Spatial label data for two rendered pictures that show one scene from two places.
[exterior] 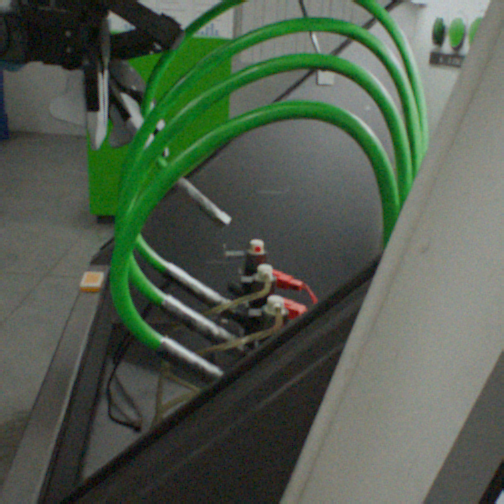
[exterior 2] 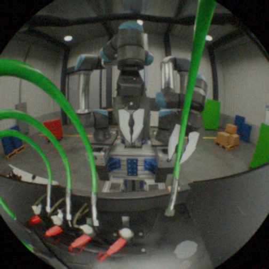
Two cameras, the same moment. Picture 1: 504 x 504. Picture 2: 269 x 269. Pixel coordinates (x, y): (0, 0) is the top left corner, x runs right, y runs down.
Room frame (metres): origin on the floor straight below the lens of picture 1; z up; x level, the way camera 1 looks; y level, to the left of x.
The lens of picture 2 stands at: (0.69, -0.08, 1.33)
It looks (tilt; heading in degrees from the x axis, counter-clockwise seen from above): 18 degrees down; 93
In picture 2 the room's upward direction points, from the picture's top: straight up
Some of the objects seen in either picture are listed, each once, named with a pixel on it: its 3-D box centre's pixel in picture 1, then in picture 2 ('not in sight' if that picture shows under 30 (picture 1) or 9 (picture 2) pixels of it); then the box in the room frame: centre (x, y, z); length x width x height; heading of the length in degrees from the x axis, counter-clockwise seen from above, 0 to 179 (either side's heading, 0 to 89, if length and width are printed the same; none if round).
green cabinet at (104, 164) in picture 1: (160, 126); (268, 151); (4.27, 0.72, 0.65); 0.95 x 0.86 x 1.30; 98
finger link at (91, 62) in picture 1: (92, 70); (122, 108); (0.65, 0.18, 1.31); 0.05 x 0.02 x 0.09; 7
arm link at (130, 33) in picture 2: not in sight; (129, 37); (0.66, 0.21, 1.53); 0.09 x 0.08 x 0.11; 132
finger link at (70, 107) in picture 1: (75, 111); (125, 124); (0.65, 0.21, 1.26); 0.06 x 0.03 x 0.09; 97
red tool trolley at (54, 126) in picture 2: not in sight; (53, 130); (-2.70, 2.99, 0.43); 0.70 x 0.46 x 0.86; 25
